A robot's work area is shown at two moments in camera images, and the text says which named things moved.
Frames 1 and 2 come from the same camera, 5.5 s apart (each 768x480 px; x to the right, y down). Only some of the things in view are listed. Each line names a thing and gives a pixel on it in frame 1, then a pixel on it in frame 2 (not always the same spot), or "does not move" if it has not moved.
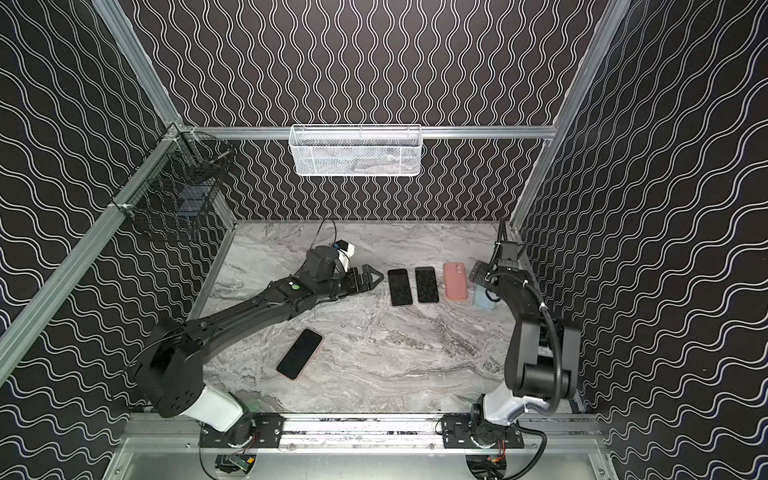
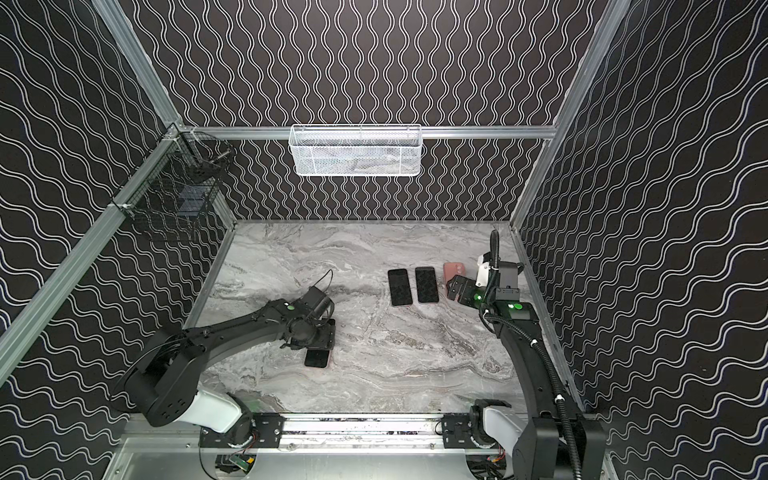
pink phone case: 455,280 does not move
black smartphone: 426,284 does not move
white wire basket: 363,150 does not move
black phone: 399,286 does not move
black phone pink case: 300,353 -> 318,358
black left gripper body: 351,283 -> 321,336
